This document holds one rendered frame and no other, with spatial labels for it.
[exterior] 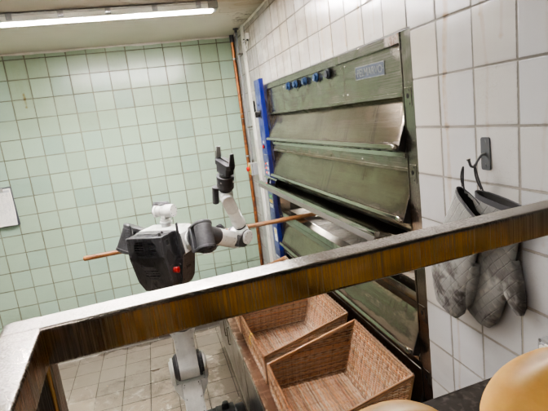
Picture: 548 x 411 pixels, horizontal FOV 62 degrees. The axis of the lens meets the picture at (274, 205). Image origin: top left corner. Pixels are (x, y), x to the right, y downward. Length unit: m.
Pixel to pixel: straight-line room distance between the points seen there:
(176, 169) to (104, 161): 0.60
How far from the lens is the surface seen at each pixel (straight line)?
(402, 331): 1.97
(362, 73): 1.96
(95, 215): 4.23
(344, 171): 2.23
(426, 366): 1.92
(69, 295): 4.43
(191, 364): 2.62
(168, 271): 2.26
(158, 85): 4.16
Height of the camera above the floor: 1.88
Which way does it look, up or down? 11 degrees down
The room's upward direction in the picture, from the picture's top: 7 degrees counter-clockwise
